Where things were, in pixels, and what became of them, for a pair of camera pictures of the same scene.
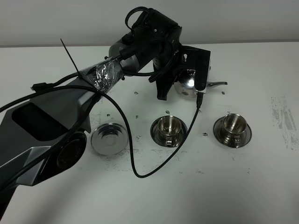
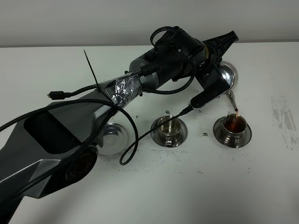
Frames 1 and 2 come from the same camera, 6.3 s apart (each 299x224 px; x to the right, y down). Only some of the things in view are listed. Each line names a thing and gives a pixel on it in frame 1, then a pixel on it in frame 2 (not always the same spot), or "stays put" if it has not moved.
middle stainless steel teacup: x=169 y=127 stays put
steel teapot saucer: x=109 y=139 stays put
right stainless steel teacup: x=233 y=125 stays put
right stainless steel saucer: x=218 y=131 stays put
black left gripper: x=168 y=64 → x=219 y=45
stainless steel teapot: x=184 y=84 → x=230 y=71
